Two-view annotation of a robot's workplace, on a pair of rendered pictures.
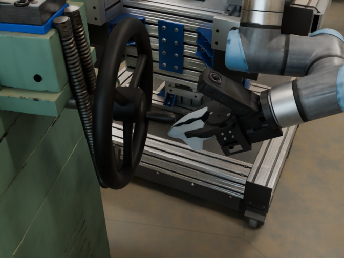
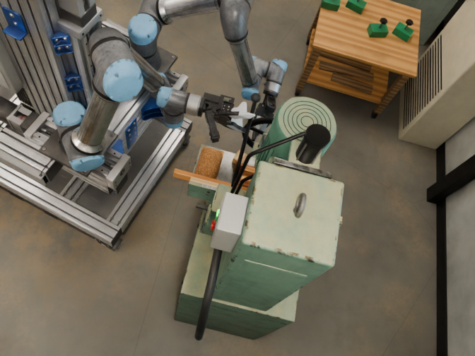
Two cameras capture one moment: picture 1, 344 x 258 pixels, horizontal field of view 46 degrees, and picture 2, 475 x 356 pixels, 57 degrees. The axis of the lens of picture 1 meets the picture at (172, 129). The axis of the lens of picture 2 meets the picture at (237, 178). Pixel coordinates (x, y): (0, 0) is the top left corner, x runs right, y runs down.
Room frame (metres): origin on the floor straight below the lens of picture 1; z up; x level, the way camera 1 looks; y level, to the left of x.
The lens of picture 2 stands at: (0.96, 1.07, 2.45)
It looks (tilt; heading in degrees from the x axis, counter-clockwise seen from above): 64 degrees down; 253
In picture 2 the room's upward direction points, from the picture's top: 20 degrees clockwise
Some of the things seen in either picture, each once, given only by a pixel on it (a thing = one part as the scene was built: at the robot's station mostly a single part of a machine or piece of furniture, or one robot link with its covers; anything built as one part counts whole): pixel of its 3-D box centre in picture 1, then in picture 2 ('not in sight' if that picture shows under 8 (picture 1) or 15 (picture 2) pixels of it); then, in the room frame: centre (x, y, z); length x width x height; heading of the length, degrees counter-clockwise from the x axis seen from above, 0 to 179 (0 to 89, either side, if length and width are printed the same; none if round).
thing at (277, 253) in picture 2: not in sight; (264, 251); (0.69, 0.70, 1.16); 0.22 x 0.22 x 0.72; 79
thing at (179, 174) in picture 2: not in sight; (241, 190); (0.73, 0.39, 0.92); 0.54 x 0.02 x 0.04; 169
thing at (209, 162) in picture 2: not in sight; (209, 161); (0.86, 0.28, 0.92); 0.14 x 0.09 x 0.04; 79
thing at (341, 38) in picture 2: not in sight; (355, 49); (-0.11, -0.97, 0.32); 0.66 x 0.57 x 0.64; 168
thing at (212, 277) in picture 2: not in sight; (210, 282); (0.84, 0.79, 1.12); 0.33 x 0.05 x 0.36; 79
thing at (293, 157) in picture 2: not in sight; (307, 153); (0.66, 0.55, 1.53); 0.08 x 0.08 x 0.17; 79
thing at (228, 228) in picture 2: not in sight; (228, 223); (0.83, 0.70, 1.40); 0.10 x 0.06 x 0.16; 79
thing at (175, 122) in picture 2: not in sight; (172, 111); (1.02, 0.14, 1.03); 0.11 x 0.08 x 0.11; 118
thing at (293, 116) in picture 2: not in sight; (292, 148); (0.63, 0.41, 1.32); 0.18 x 0.18 x 0.31
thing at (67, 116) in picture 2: not in sight; (72, 121); (1.38, 0.20, 0.98); 0.13 x 0.12 x 0.14; 118
